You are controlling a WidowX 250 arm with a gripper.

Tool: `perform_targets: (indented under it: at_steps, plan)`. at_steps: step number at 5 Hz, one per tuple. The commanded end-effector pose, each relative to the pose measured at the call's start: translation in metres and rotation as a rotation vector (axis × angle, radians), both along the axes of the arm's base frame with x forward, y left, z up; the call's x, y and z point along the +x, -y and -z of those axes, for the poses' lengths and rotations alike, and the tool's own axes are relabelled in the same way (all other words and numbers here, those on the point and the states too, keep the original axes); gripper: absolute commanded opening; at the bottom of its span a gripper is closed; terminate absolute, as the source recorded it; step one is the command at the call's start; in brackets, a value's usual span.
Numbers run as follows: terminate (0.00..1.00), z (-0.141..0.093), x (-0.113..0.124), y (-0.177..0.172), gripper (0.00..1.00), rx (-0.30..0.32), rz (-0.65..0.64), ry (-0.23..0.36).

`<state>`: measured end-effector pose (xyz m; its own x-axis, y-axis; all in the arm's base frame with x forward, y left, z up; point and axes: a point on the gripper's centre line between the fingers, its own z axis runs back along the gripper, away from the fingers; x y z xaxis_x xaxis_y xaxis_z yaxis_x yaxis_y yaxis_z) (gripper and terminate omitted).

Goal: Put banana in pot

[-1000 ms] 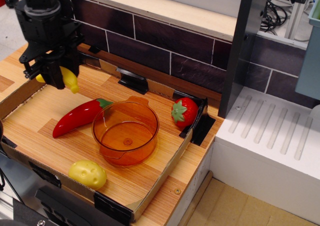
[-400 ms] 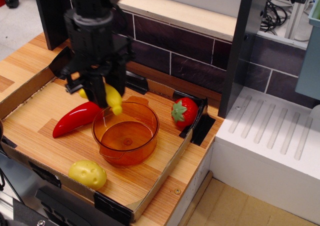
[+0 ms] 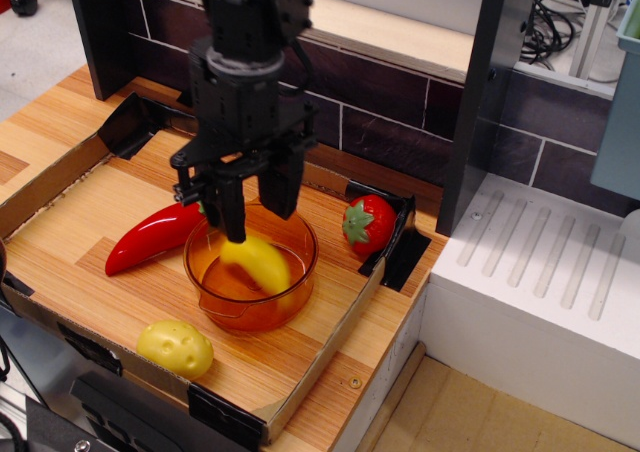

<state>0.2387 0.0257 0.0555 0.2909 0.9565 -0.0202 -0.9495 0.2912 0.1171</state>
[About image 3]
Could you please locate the dark grey vertical post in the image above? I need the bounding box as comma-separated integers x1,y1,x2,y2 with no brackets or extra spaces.
436,0,533,236

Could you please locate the yellow plastic potato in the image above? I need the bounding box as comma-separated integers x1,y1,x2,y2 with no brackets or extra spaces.
136,320,214,380

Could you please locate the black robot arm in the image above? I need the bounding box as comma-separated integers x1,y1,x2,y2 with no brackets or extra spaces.
170,0,318,243

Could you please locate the orange transparent plastic pot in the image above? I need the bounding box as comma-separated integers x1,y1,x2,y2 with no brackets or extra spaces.
184,202,319,332

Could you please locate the white toy sink drainboard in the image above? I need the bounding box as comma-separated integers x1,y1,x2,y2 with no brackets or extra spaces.
423,175,639,416

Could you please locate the yellow plastic banana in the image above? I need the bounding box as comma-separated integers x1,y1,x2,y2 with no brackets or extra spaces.
219,235,292,308

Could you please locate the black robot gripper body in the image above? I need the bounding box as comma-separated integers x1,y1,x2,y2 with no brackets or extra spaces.
170,38,318,205

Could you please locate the cardboard fence with black tape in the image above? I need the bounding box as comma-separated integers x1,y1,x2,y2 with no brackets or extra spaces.
1,82,436,451

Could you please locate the red plastic chili pepper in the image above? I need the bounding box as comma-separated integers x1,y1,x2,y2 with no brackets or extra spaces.
104,202,204,276

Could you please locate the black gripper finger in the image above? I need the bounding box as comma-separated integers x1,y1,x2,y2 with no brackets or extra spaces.
199,177,246,243
257,147,305,220

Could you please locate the black caster wheel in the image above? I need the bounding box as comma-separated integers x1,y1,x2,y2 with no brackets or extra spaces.
9,0,38,17

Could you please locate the red plastic strawberry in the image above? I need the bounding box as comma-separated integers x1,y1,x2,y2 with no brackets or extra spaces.
342,194,397,255

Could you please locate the black cable bundle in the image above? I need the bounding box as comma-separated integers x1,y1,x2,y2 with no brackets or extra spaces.
519,0,596,66

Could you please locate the teal plastic bin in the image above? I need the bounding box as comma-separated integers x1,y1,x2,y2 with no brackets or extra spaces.
591,0,639,200

